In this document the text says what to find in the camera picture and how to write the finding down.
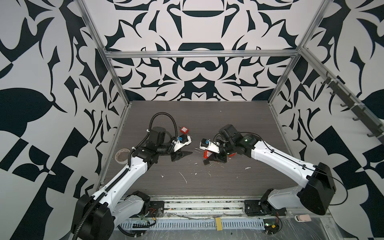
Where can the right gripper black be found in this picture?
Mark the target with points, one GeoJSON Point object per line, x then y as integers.
{"type": "Point", "coordinates": [217, 157]}

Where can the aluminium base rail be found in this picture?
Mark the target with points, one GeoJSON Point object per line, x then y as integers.
{"type": "Point", "coordinates": [166, 214]}

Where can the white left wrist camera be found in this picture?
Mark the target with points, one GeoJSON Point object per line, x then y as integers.
{"type": "Point", "coordinates": [181, 141]}

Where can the tape roll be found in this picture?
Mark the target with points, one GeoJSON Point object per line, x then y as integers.
{"type": "Point", "coordinates": [121, 156]}

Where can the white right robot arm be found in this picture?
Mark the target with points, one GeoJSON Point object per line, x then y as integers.
{"type": "Point", "coordinates": [315, 183]}

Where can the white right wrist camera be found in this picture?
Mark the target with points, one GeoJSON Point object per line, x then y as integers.
{"type": "Point", "coordinates": [208, 145]}

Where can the pink object on rail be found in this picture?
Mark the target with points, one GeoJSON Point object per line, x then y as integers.
{"type": "Point", "coordinates": [303, 218]}

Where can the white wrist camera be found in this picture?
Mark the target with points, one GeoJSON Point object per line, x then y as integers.
{"type": "Point", "coordinates": [208, 145]}
{"type": "Point", "coordinates": [181, 141]}

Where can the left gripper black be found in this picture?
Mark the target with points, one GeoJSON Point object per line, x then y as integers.
{"type": "Point", "coordinates": [177, 155]}

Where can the yellow tape piece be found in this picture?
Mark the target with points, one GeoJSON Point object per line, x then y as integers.
{"type": "Point", "coordinates": [219, 225]}

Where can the aluminium cage frame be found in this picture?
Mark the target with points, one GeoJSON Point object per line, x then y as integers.
{"type": "Point", "coordinates": [255, 65]}

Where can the red padlock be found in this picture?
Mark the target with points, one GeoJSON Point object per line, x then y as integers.
{"type": "Point", "coordinates": [207, 154]}
{"type": "Point", "coordinates": [184, 130]}

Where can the wall hook rack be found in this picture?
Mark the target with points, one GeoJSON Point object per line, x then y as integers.
{"type": "Point", "coordinates": [350, 102]}

